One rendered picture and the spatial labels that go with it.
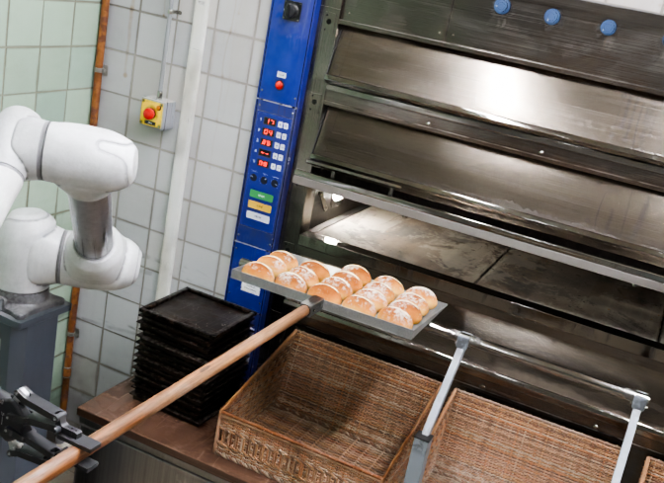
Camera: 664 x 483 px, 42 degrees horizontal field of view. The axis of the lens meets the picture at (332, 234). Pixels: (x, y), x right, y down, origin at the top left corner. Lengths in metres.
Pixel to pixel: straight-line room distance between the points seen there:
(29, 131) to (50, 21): 1.18
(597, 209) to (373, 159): 0.71
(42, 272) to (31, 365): 0.29
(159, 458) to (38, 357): 0.52
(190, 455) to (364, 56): 1.35
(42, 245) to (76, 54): 0.95
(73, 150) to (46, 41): 1.21
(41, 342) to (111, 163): 0.84
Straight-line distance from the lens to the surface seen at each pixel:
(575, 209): 2.68
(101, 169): 1.94
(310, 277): 2.49
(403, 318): 2.33
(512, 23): 2.69
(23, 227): 2.50
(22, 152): 1.96
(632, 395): 2.42
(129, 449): 2.92
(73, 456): 1.55
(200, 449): 2.82
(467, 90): 2.71
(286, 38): 2.89
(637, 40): 2.64
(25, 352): 2.60
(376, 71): 2.79
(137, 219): 3.32
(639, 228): 2.67
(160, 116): 3.11
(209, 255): 3.17
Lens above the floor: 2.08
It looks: 17 degrees down
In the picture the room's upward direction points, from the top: 11 degrees clockwise
